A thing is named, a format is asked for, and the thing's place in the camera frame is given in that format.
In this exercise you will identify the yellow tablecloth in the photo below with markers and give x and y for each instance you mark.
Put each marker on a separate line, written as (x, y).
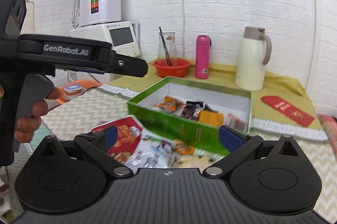
(276, 87)

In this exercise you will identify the red plastic basket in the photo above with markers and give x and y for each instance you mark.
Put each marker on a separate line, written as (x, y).
(171, 70)

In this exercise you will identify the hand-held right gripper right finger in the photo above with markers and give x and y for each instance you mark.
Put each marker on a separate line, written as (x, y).
(229, 138)

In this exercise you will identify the black straw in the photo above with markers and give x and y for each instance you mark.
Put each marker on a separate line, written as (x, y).
(164, 44)
(167, 55)

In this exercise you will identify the white snack packet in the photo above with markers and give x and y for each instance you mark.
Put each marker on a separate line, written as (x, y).
(150, 152)

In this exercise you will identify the orange jelly cup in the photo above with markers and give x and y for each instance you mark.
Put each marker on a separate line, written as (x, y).
(184, 148)

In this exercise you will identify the clear packet with red label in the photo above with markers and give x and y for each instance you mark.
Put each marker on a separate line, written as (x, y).
(235, 122)

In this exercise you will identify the white water purifier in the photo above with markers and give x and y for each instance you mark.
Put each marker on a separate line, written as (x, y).
(108, 0)

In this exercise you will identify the green cardboard box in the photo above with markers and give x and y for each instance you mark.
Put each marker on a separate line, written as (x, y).
(171, 126)

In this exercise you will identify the cream thermos jug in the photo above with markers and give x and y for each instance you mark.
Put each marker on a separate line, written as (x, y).
(250, 63)

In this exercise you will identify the white water dispenser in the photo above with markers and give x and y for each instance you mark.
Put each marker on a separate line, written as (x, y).
(123, 36)

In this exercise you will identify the small jar with blue lid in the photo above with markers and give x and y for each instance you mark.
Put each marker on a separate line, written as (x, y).
(73, 90)

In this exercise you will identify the red envelope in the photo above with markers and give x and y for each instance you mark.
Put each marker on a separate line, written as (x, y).
(287, 110)

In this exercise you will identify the orange plaid cloth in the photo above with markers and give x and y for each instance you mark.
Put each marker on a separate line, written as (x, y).
(329, 131)

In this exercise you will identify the red nuts packet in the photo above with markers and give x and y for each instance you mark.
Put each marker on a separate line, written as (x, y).
(126, 134)

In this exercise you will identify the dark brown snack packet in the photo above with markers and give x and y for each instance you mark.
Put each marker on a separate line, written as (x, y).
(193, 109)

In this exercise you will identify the person's left hand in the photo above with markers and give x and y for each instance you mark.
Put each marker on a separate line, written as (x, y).
(26, 129)

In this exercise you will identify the glass carafe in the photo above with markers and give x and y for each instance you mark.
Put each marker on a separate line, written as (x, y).
(171, 47)

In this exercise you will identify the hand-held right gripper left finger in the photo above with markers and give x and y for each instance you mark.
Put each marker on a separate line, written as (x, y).
(112, 137)

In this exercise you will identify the orange clear snack packet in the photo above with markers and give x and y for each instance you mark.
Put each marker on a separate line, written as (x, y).
(168, 104)

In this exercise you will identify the pink thermos bottle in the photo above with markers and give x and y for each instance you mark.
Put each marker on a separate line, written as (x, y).
(202, 58)

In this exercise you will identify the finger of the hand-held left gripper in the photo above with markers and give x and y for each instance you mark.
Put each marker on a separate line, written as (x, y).
(126, 67)

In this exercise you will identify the orange plastic basin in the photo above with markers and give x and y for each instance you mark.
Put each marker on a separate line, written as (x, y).
(89, 84)

